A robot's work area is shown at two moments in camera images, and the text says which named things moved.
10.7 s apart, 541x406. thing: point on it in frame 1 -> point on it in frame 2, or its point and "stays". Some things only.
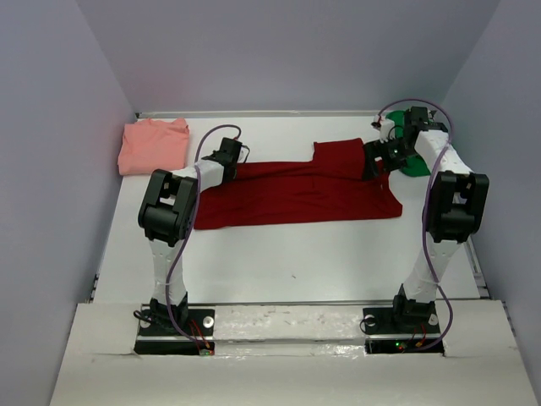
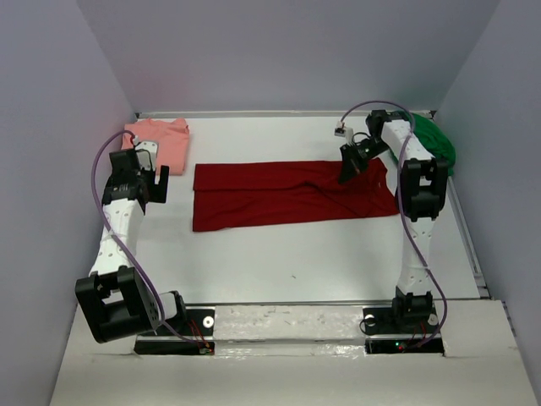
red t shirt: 331,188 stays
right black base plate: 387,333 stays
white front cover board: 294,356 stays
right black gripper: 374,150 -> 351,166
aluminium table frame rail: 262,114 stays
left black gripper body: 234,174 -> 147,177
